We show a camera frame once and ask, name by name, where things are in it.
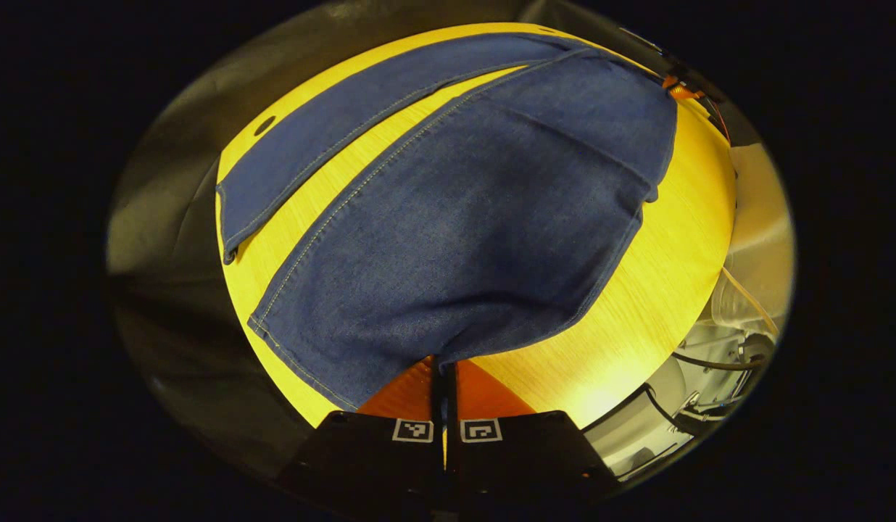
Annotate black cable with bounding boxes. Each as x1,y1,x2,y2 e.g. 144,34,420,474
671,351,769,372
642,384,717,437

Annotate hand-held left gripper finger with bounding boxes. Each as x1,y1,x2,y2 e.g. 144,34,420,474
446,359,621,513
278,355,447,513

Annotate blue denim jeans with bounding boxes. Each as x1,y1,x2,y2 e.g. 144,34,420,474
216,33,679,413

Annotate clear plastic bag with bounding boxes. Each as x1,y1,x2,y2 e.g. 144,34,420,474
711,267,781,336

